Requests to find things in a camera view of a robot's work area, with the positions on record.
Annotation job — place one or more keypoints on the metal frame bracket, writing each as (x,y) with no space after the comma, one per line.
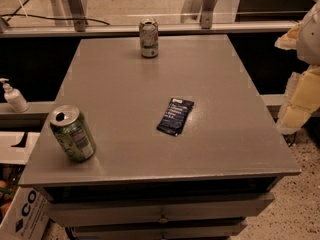
(78,11)
(207,13)

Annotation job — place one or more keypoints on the grey drawer cabinet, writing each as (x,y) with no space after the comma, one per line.
(187,217)

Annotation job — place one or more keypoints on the metal frame bracket left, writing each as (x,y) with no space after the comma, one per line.
(78,11)

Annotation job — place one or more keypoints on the white pump bottle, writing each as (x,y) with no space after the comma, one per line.
(14,97)

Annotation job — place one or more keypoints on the white cardboard box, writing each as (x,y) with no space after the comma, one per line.
(25,218)

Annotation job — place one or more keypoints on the metal frame bracket right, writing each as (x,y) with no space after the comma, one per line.
(207,13)

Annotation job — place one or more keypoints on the green soda can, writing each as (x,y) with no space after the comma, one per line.
(70,129)

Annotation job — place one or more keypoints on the dark blue rxbar wrapper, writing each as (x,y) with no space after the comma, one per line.
(175,116)

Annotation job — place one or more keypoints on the white green 7up can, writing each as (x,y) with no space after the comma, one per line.
(148,34)

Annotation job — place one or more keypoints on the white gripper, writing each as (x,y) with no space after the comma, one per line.
(310,39)

